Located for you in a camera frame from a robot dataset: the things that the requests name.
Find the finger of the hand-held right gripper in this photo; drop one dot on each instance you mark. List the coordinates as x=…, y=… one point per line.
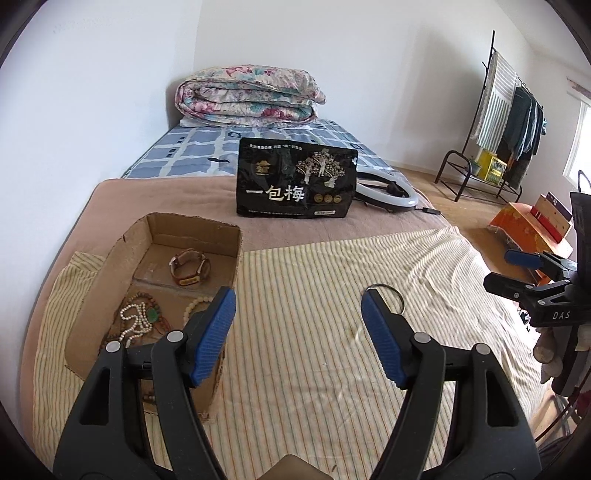
x=519, y=258
x=505, y=284

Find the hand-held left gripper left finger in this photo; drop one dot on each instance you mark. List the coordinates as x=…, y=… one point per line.
x=212, y=332

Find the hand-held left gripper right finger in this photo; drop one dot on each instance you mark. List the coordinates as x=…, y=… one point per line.
x=381, y=332

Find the cardboard box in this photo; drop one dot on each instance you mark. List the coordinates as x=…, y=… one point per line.
x=194, y=230

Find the person's right hand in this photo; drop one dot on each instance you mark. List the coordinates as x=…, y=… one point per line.
x=547, y=353

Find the cream and red gift box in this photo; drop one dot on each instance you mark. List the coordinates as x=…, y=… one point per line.
x=549, y=221

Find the orange patterned box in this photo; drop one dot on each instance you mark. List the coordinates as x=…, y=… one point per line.
x=517, y=221

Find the green jade pendant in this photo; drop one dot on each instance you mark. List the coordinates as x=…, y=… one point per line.
x=152, y=316

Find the window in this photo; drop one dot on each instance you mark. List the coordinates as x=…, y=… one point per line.
x=581, y=152

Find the yellow striped cloth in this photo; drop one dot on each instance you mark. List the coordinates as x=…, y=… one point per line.
x=300, y=346

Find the yellow crate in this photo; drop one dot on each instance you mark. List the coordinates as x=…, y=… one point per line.
x=491, y=168

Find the blue denim hanging garment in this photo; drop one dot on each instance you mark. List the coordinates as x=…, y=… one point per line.
x=538, y=129

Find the black clothes rack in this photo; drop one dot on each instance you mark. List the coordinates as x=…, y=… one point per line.
x=442, y=166

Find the dark green hanging garment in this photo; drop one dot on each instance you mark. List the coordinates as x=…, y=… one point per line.
x=519, y=124

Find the brown blanket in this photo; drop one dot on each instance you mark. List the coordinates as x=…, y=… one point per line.
x=295, y=226

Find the black snack bag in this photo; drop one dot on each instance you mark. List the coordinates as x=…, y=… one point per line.
x=277, y=194

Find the striped hanging cloth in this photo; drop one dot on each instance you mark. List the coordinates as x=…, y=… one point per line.
x=496, y=101

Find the blue checked bedsheet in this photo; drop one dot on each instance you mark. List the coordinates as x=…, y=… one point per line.
x=184, y=152

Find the floral folded quilt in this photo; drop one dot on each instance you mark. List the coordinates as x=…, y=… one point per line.
x=249, y=92

